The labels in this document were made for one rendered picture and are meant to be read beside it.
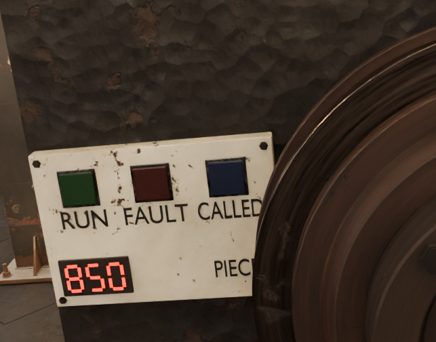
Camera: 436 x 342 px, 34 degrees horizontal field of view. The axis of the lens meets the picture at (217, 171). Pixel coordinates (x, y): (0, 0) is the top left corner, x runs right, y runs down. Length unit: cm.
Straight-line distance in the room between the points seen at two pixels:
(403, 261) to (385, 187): 7
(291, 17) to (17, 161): 284
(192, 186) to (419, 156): 27
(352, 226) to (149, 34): 30
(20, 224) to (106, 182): 284
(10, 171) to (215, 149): 282
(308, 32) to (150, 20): 16
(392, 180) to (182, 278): 31
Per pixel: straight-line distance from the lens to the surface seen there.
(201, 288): 79
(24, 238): 362
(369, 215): 57
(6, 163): 351
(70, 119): 77
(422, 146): 58
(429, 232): 53
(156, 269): 79
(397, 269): 54
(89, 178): 76
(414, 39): 65
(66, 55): 76
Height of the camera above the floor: 143
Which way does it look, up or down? 17 degrees down
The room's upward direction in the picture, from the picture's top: 7 degrees counter-clockwise
